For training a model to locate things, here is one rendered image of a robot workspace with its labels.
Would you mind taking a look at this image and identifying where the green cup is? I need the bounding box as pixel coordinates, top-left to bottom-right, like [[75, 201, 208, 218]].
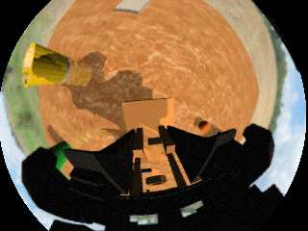
[[49, 141, 70, 170]]

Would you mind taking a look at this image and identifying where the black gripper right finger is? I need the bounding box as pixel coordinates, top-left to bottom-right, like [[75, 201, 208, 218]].
[[166, 126, 236, 184]]

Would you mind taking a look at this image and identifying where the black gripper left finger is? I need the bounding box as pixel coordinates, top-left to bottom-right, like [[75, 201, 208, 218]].
[[63, 130, 136, 195]]

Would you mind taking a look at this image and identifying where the orange ball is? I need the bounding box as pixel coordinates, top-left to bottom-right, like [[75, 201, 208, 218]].
[[199, 120, 209, 132]]

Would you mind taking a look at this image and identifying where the yellow mug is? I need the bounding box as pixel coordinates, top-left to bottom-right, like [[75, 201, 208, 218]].
[[22, 43, 70, 88]]

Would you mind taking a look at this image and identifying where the beige flat rectangular block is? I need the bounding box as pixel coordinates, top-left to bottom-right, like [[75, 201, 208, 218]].
[[115, 0, 153, 15]]

